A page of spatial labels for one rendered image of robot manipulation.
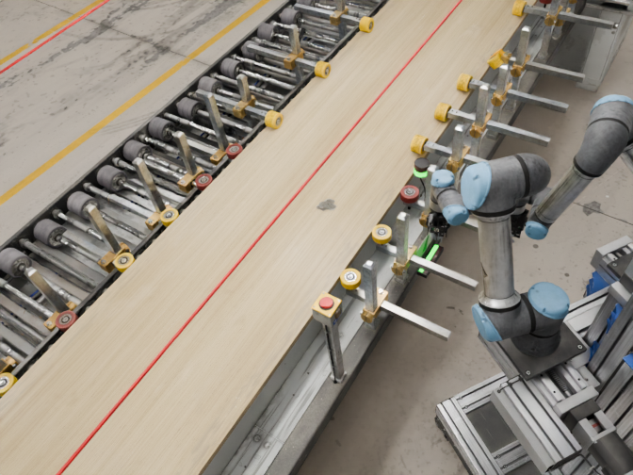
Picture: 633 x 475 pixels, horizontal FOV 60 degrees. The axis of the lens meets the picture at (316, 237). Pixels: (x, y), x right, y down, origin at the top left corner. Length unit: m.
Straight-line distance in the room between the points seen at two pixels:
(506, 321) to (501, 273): 0.15
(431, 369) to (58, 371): 1.73
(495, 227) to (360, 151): 1.20
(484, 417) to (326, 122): 1.54
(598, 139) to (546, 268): 1.69
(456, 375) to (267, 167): 1.39
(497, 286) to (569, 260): 1.86
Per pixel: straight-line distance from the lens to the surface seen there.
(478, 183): 1.46
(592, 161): 1.80
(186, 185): 2.67
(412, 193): 2.40
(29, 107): 5.31
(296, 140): 2.70
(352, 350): 2.21
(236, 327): 2.09
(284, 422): 2.20
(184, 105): 3.18
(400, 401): 2.87
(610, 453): 1.86
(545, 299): 1.71
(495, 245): 1.56
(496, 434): 2.64
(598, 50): 4.43
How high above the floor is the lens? 2.66
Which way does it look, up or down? 51 degrees down
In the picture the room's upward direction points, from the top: 9 degrees counter-clockwise
